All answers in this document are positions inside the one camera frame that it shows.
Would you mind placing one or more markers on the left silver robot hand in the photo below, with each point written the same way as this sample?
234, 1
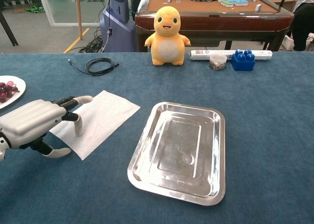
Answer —
32, 121

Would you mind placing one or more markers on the white foam sheet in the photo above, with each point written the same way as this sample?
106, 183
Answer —
110, 116

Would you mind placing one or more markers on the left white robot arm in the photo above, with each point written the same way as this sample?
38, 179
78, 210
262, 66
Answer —
2, 151

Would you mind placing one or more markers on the silver metal tray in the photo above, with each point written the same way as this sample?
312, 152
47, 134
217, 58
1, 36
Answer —
176, 155

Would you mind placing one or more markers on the white round plate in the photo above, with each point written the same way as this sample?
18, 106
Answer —
20, 86

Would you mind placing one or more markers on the red grape bunch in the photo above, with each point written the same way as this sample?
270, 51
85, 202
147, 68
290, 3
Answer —
6, 89

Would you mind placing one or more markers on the black slanted table leg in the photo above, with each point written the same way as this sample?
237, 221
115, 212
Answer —
7, 28

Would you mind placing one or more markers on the green cloth on floor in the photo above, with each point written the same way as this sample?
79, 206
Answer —
35, 8

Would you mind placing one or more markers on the wooden pole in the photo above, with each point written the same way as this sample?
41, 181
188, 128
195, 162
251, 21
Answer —
79, 13

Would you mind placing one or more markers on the blue grey machine base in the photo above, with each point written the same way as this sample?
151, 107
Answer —
117, 32

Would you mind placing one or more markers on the yellow plush dinosaur toy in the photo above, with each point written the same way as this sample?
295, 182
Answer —
168, 47

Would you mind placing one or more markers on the white power strip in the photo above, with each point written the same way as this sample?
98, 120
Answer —
201, 55

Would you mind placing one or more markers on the small clear jar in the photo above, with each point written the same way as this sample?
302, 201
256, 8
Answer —
217, 63

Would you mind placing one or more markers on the brown mahjong table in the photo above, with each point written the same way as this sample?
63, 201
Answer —
220, 23

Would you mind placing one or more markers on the blue building block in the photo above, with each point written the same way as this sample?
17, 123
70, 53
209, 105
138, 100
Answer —
241, 64

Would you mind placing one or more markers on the single blue mahjong tile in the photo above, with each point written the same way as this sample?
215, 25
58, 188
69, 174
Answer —
258, 7

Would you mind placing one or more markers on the person in black clothes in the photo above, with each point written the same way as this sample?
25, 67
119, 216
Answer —
304, 25

